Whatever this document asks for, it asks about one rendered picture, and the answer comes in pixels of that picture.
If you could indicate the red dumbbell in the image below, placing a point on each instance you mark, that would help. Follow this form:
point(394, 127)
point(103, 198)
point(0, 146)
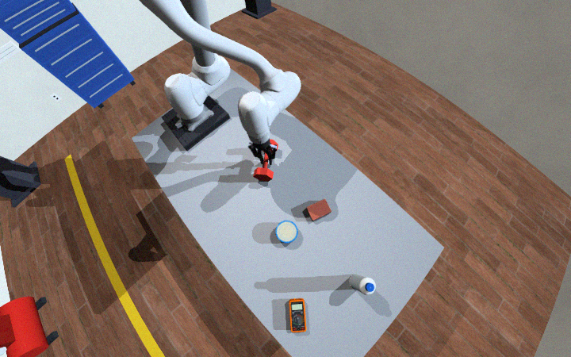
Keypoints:
point(263, 173)

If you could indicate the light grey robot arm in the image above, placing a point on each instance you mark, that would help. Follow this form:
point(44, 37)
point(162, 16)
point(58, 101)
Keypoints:
point(189, 19)

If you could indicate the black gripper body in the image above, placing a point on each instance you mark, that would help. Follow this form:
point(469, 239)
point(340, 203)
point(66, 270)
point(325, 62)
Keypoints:
point(264, 145)

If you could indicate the orange digital multimeter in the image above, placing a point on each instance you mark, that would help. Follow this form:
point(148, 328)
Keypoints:
point(297, 315)

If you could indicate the reddish-brown rectangular block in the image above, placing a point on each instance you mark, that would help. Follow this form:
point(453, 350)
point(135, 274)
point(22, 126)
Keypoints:
point(318, 209)

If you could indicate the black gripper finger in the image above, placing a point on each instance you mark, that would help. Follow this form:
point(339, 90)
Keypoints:
point(269, 154)
point(255, 152)

